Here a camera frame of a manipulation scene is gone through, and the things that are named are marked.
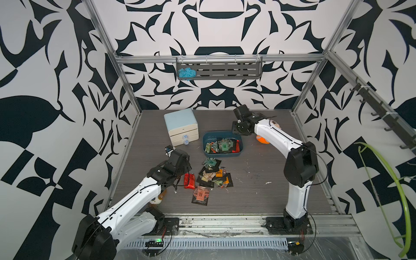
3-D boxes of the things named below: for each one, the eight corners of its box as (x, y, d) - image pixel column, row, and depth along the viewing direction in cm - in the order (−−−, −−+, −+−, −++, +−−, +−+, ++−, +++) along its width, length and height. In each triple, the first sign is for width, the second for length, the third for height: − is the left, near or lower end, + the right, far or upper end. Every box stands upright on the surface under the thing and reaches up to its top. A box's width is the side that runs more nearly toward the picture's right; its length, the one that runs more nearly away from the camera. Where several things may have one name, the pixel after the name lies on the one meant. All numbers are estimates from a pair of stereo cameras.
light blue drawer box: (173, 148, 100) (168, 134, 89) (168, 130, 110) (163, 114, 98) (199, 140, 104) (198, 125, 93) (193, 123, 113) (191, 107, 102)
